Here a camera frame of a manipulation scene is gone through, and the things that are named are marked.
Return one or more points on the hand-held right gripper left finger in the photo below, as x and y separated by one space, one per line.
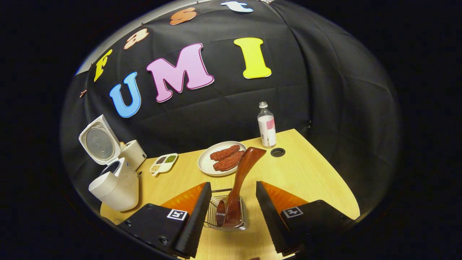
195 224

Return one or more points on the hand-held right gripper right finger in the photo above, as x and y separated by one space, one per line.
274 224

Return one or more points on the brown wooden spoon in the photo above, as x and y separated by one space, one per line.
245 169

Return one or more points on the white rice cooker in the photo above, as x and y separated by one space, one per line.
119 187

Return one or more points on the white round plate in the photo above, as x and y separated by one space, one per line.
205 162

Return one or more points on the white divided dish of beans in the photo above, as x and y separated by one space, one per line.
164 163

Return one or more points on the red meat piece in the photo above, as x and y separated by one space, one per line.
224 153
229 162

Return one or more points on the white toaster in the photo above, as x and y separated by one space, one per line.
134 153

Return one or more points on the clear bottle with pink label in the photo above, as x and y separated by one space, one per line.
267 130

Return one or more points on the black backdrop cloth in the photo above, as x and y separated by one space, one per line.
223 108

